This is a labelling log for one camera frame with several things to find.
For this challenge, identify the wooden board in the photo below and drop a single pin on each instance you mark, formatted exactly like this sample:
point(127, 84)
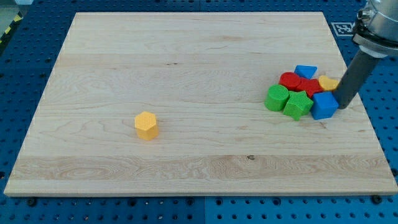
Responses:
point(205, 77)

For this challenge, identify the red star block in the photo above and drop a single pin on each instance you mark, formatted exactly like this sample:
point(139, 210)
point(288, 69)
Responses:
point(310, 86)

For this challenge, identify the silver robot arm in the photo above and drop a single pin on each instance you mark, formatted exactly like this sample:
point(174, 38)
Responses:
point(375, 33)

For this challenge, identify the yellow crescent block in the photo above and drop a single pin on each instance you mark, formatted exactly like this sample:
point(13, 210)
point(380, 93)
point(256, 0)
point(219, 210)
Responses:
point(328, 84)

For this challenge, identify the white fiducial marker tag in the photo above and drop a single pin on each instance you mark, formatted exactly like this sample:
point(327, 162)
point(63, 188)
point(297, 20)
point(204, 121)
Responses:
point(342, 29)

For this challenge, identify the yellow hexagon block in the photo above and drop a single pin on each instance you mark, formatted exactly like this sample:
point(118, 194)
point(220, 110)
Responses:
point(146, 126)

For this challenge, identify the green cylinder block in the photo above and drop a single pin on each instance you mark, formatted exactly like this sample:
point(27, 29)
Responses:
point(277, 96)

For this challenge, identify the blue triangle block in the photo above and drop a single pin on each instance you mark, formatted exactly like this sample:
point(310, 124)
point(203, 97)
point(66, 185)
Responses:
point(305, 71)

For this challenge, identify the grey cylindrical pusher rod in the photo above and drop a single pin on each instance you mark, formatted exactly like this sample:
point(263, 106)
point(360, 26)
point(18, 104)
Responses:
point(355, 76)

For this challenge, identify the blue cube block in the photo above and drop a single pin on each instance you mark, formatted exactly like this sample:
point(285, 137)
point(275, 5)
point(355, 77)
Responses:
point(324, 105)

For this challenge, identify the red cylinder block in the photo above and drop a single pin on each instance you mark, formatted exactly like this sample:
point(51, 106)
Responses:
point(290, 80)

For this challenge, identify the green star block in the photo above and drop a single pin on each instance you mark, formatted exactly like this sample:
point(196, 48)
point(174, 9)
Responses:
point(298, 105)

